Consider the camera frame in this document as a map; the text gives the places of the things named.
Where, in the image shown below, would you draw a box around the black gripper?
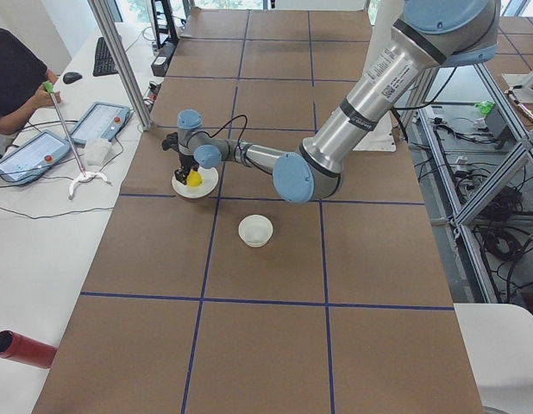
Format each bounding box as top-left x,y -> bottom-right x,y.
174,153 -> 199,183

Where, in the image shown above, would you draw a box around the yellow lemon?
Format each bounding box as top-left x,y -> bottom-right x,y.
186,169 -> 203,188

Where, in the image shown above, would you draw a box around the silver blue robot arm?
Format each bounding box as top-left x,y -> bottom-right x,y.
162,0 -> 500,204

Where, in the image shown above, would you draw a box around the white plate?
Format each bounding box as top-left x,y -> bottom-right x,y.
172,167 -> 219,199

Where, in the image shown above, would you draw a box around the white bowl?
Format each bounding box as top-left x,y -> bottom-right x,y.
238,215 -> 273,248

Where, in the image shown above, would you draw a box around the far teach pendant tablet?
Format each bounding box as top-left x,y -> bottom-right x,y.
71,102 -> 131,146

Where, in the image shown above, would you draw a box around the teach pendant tablet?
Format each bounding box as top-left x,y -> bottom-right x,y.
0,130 -> 71,185
71,102 -> 131,146

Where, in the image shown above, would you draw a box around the black box device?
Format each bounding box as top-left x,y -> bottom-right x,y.
151,41 -> 177,77

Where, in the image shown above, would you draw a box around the black keyboard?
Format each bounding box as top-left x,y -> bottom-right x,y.
92,37 -> 117,77

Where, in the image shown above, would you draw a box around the brown cardboard table cover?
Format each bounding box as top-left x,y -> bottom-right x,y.
34,10 -> 481,413

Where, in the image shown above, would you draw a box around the near teach pendant tablet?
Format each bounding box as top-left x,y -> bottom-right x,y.
0,130 -> 71,185

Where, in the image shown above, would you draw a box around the black computer mouse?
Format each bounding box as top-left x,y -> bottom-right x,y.
62,72 -> 83,85

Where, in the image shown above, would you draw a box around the metal reacher grabber stick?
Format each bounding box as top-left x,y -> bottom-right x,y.
42,81 -> 111,200

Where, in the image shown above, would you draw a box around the person in black shirt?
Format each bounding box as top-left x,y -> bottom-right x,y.
0,28 -> 61,135

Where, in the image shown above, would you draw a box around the red cylinder tube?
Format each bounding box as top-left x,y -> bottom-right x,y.
0,330 -> 57,368

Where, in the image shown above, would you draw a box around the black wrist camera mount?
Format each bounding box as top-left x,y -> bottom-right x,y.
161,132 -> 179,152

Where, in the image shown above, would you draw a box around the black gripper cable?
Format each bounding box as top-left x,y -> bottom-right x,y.
205,114 -> 248,143

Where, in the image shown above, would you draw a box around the aluminium frame post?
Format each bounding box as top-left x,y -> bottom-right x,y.
88,0 -> 152,131

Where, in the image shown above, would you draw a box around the aluminium side frame rail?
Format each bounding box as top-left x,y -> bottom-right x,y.
408,66 -> 533,306

